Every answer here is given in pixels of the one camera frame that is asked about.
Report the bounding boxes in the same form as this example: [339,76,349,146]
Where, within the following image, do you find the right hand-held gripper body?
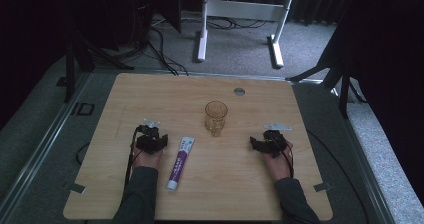
[261,122,288,159]

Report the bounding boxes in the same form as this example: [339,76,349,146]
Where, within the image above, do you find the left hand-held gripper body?
[134,118,165,156]

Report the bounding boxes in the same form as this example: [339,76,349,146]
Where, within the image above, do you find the white and purple toothpaste tube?
[166,136,197,192]

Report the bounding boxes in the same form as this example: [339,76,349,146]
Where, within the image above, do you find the person's left hand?
[131,143,164,172]

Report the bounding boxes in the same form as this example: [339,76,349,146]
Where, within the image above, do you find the person's right hand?
[262,139,295,182]

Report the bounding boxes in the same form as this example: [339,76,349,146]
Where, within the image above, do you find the grey tape piece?
[312,181,334,193]
[62,181,87,195]

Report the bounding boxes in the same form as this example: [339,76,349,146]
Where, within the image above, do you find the black tripod stand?
[61,15,135,104]
[285,27,368,120]

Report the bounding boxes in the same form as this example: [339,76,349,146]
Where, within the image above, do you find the dark computer tower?
[131,0,155,50]

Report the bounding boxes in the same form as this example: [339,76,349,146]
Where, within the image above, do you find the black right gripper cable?
[281,143,296,180]

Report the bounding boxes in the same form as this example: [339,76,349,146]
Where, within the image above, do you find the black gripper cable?
[281,143,296,180]
[121,125,142,200]

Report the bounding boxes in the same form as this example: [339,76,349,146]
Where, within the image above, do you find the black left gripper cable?
[121,125,142,200]

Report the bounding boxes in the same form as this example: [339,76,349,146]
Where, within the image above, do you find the short black looped cable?
[75,141,92,167]

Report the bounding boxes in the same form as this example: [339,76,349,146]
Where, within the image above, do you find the thin black floor cable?
[305,129,370,224]

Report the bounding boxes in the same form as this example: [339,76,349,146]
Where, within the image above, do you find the black floor cable bundle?
[145,26,190,77]

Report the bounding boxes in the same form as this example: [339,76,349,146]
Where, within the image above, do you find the cables under white desk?
[181,14,269,31]

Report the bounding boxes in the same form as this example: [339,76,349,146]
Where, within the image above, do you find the white desk frame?
[195,0,296,69]

